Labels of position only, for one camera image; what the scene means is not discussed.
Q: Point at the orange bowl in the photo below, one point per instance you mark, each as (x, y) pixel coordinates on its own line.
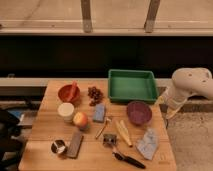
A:
(64, 93)

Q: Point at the dark grape bunch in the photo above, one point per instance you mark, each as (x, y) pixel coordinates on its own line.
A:
(96, 95)

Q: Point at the small wooden spoon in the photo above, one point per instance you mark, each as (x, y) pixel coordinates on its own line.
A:
(107, 121)

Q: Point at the purple bowl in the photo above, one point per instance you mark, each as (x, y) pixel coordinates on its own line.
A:
(139, 113)

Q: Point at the grey sharpening block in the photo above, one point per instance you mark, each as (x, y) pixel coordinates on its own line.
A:
(75, 144)

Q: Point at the green plastic tray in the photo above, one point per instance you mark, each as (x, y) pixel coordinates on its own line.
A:
(128, 85)

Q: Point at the white cylindrical cup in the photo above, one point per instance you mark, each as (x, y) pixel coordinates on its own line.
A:
(66, 111)

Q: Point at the black chair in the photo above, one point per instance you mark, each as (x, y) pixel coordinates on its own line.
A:
(9, 128)

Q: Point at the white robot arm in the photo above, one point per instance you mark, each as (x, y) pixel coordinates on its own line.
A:
(186, 83)

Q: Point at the light blue towel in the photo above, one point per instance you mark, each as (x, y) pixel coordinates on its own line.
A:
(148, 145)

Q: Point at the metal measuring cup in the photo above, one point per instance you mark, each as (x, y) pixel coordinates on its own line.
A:
(58, 147)

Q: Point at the red yellow apple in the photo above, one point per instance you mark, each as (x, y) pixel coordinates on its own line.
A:
(80, 120)

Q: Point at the red pepper in bowl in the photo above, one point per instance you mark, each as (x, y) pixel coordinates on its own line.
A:
(73, 90)

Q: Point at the blue sponge block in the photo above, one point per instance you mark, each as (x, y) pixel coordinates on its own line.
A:
(99, 113)

